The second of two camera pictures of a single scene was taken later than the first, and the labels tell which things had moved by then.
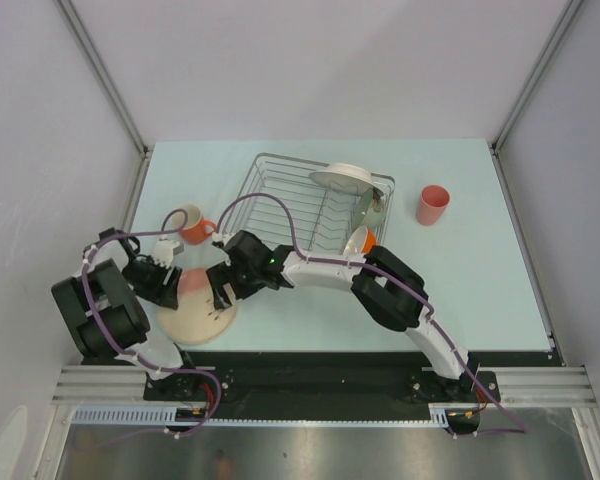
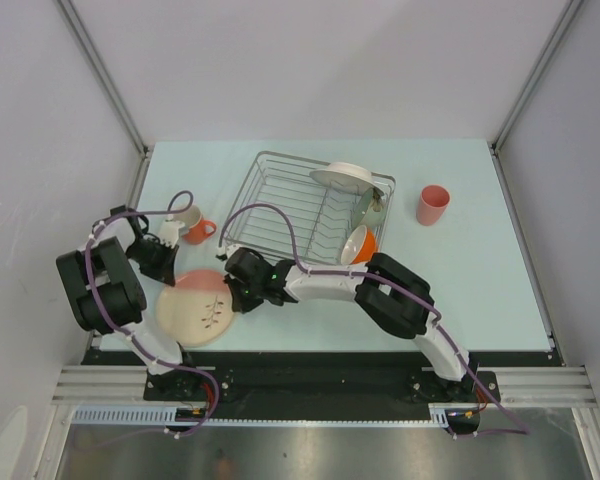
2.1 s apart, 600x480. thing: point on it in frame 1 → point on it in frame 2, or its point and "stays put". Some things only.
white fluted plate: (345, 178) stays put
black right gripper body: (245, 280) → (245, 297)
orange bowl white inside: (360, 242) stays put
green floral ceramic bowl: (370, 210) stays put
